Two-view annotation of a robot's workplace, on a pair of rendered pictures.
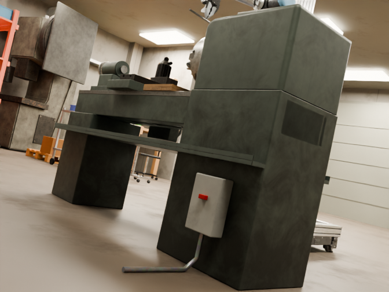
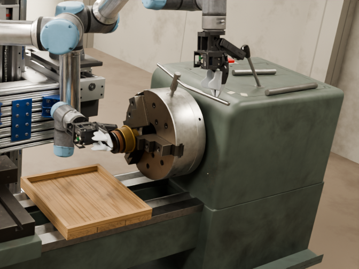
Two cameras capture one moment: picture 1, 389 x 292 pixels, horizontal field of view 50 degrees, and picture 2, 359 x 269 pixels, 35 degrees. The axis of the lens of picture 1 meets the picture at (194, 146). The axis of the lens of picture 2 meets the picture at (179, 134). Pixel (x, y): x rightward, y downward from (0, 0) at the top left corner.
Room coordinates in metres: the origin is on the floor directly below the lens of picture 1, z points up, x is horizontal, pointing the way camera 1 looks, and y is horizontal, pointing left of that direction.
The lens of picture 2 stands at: (2.32, 1.81, 1.81)
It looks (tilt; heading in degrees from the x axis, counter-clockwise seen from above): 22 degrees down; 271
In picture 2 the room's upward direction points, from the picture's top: 8 degrees clockwise
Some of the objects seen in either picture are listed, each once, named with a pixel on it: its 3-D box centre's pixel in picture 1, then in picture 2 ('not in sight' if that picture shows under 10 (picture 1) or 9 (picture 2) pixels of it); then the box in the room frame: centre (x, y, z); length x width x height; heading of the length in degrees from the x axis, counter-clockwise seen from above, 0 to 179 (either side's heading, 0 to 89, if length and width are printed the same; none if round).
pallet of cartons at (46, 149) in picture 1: (66, 152); not in sight; (7.36, 2.19, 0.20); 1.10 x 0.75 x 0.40; 138
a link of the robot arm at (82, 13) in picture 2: not in sight; (70, 18); (2.89, -0.54, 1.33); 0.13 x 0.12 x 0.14; 36
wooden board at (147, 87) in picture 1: (179, 95); (84, 197); (2.64, 0.16, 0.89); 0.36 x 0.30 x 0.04; 131
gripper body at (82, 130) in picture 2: not in sight; (84, 131); (2.68, 0.06, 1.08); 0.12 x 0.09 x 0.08; 130
